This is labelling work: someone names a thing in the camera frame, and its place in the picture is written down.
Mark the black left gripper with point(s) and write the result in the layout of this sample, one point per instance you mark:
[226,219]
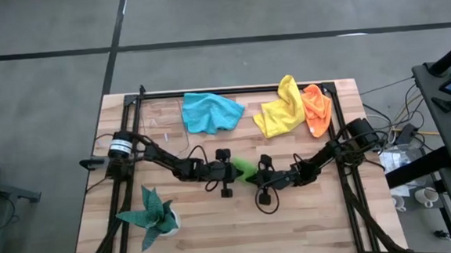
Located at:
[220,172]

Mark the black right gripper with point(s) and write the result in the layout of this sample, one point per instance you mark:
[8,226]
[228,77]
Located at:
[277,178]

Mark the green microfiber towel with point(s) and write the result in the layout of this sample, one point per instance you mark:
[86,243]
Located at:
[247,168]

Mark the yellow microfiber towel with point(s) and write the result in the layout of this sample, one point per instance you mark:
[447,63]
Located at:
[279,115]

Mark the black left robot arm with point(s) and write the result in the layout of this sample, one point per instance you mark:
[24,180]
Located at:
[160,156]

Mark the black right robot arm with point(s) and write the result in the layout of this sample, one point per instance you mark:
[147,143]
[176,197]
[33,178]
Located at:
[329,151]

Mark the blue microfiber towel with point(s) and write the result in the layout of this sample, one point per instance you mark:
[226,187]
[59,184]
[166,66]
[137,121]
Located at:
[209,112]

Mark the clear plastic basket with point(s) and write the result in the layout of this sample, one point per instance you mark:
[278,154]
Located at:
[162,122]

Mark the orange microfiber towel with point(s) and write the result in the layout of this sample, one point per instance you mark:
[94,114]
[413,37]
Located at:
[318,109]

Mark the potted snake plant white pot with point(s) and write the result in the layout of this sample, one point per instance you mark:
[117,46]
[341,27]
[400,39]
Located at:
[152,217]

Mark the white mug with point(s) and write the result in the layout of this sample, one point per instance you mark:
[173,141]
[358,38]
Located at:
[426,196]
[399,203]

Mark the black power adapter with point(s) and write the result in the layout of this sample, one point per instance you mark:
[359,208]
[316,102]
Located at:
[407,133]

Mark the black floor plug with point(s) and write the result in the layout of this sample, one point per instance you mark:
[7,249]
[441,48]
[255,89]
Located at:
[440,234]

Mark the black operator desk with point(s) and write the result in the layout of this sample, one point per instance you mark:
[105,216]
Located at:
[445,128]

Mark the grey metal table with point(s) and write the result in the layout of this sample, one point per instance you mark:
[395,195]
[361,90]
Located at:
[2,191]

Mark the black frame knob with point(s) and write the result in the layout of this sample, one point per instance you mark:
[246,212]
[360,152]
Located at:
[142,90]

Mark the black clamp bracket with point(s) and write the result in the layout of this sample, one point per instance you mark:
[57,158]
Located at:
[92,163]

